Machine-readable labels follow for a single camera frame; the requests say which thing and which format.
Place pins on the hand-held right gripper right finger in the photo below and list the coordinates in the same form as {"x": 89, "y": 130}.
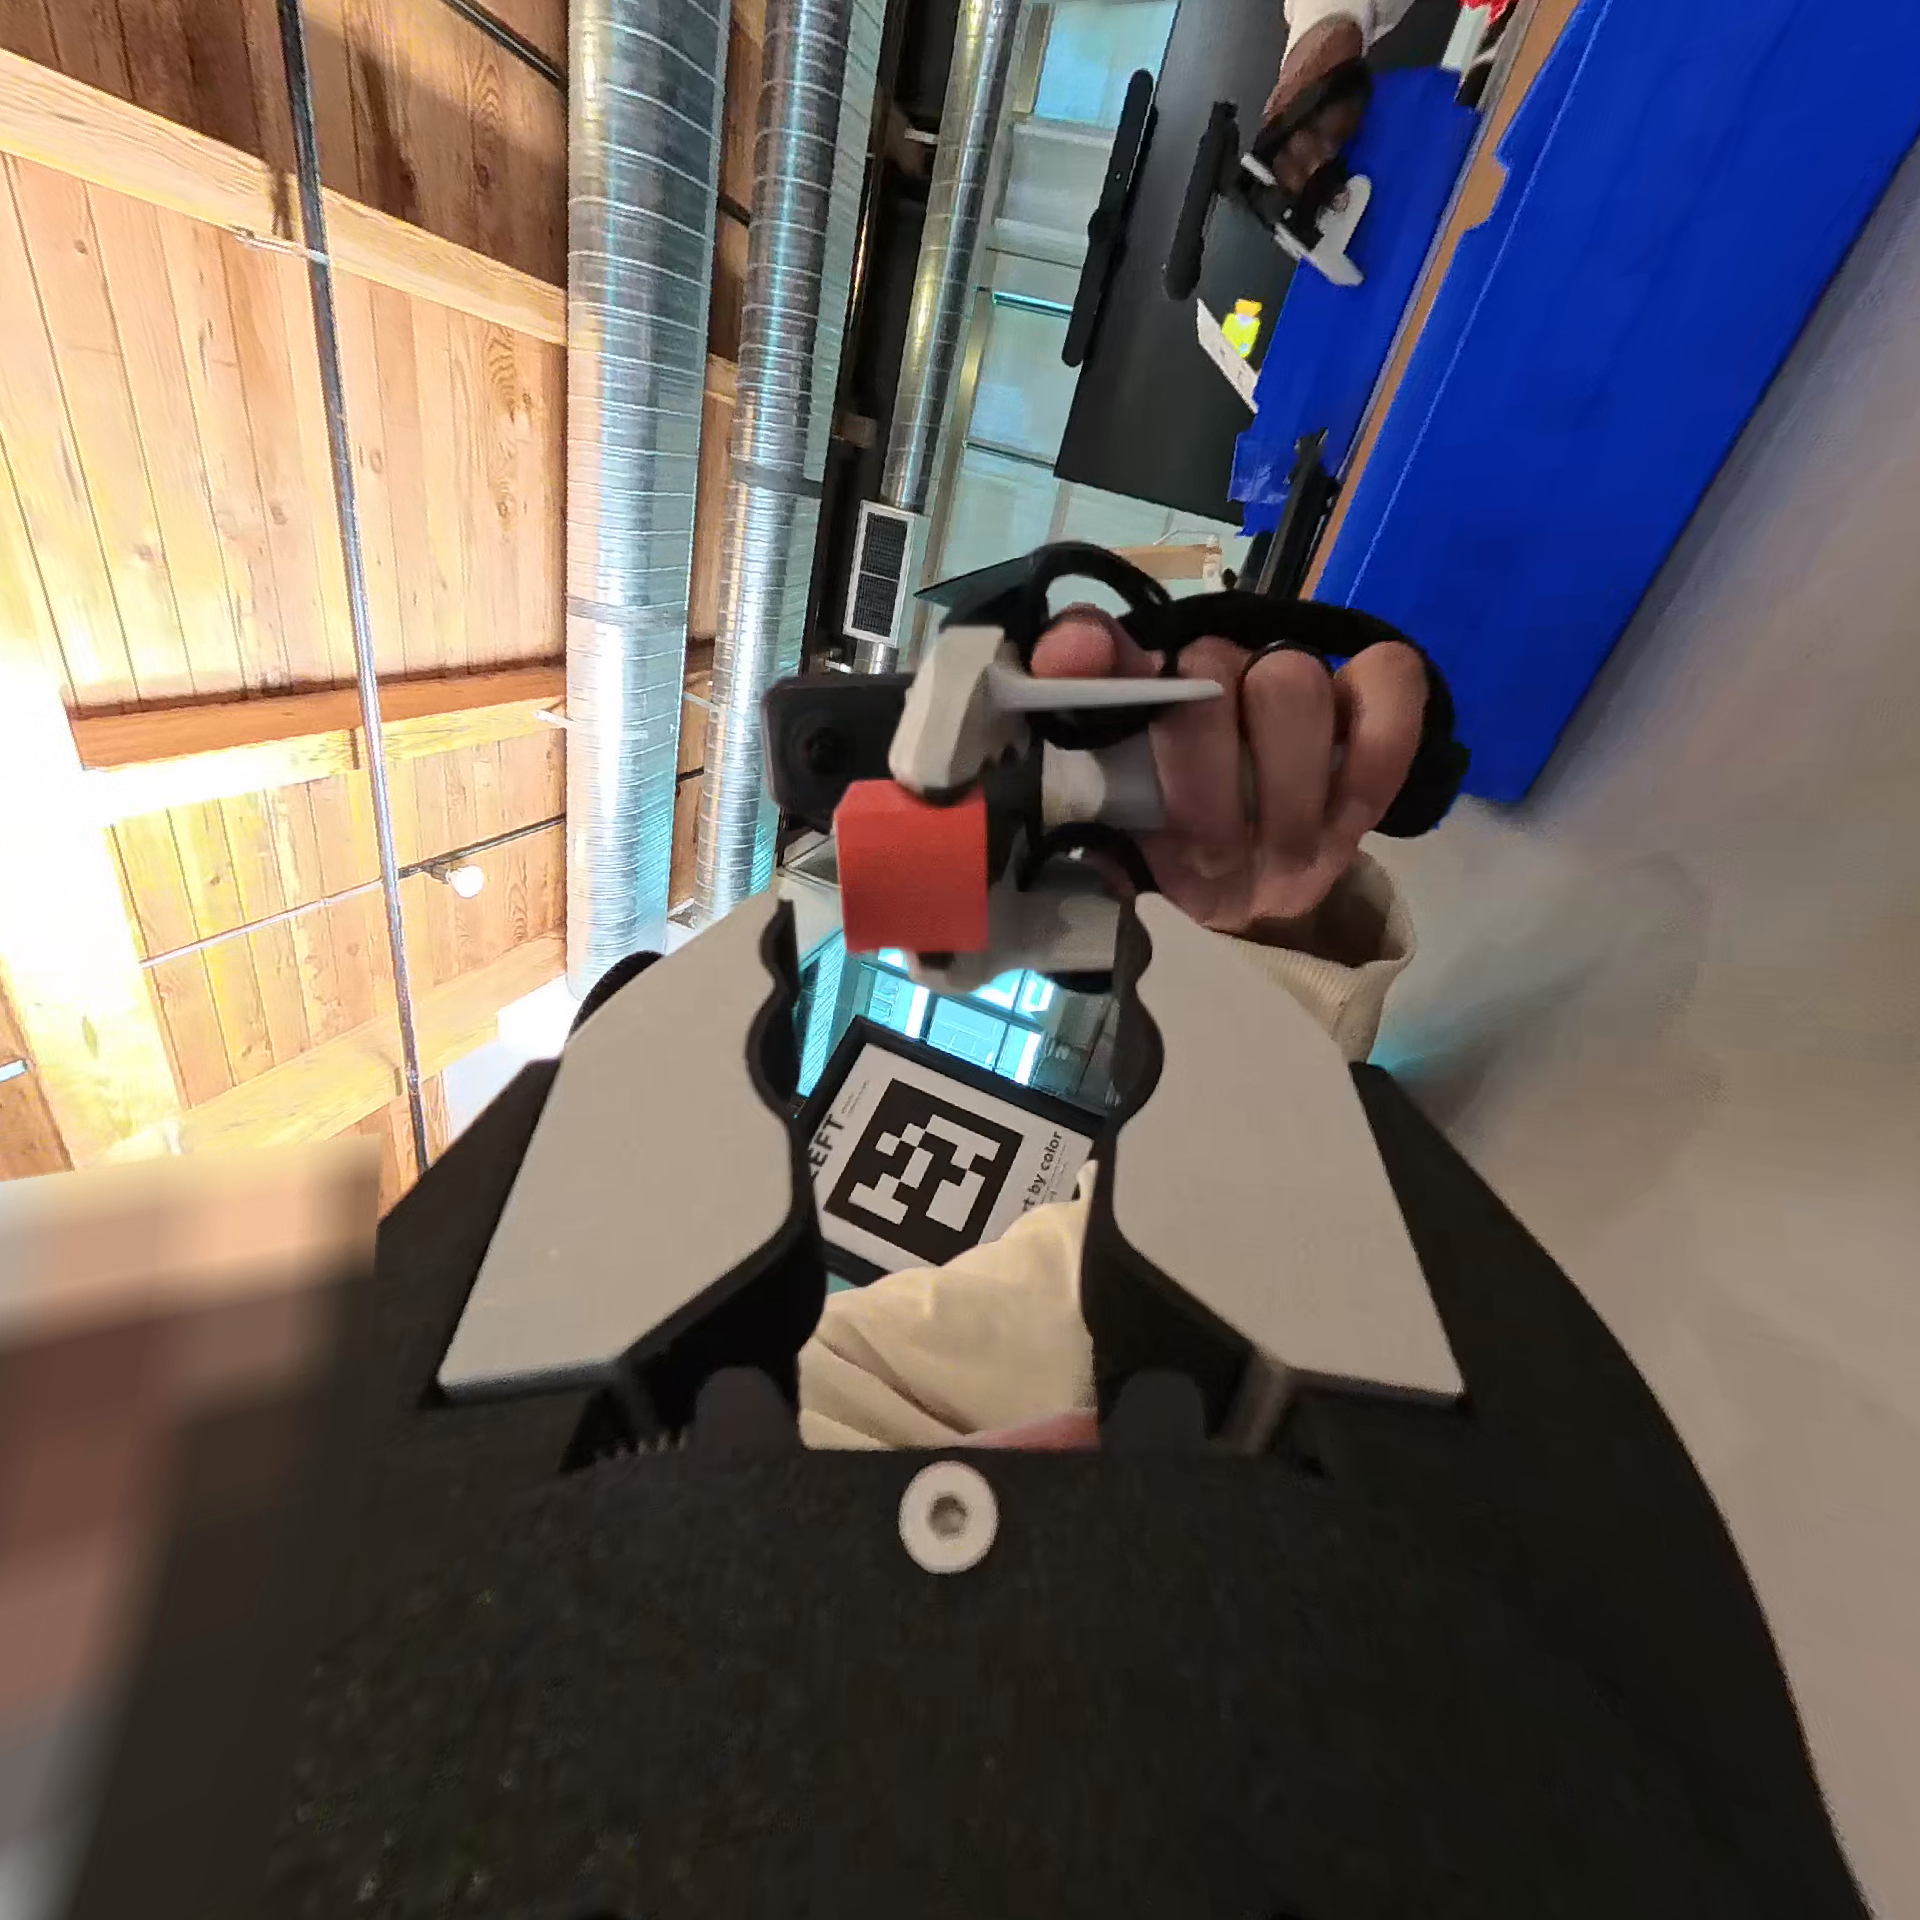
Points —
{"x": 1276, "y": 1202}

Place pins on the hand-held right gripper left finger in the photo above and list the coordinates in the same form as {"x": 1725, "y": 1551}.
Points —
{"x": 646, "y": 1202}

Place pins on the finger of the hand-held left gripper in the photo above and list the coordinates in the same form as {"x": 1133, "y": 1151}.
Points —
{"x": 944, "y": 705}
{"x": 1050, "y": 931}

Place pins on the red wooden cube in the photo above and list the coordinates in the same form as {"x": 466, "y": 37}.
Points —
{"x": 908, "y": 869}

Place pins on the blue plastic bin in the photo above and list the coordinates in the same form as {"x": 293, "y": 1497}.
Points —
{"x": 1576, "y": 452}
{"x": 1349, "y": 347}

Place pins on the person's left hand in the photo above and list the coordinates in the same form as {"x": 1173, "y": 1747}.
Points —
{"x": 1290, "y": 796}

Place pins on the white vent grille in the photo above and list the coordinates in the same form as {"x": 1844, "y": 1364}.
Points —
{"x": 879, "y": 571}

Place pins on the black white marker sign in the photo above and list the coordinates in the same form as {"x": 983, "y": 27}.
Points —
{"x": 930, "y": 1171}

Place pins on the neon yellow cube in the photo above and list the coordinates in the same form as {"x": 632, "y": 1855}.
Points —
{"x": 1245, "y": 325}

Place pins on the metal conduit pipe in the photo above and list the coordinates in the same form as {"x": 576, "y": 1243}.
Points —
{"x": 345, "y": 452}

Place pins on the long wooden table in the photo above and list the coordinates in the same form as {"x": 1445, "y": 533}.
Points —
{"x": 1410, "y": 377}

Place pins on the silver ventilation duct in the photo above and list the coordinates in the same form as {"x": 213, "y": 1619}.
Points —
{"x": 781, "y": 377}
{"x": 646, "y": 452}
{"x": 944, "y": 301}

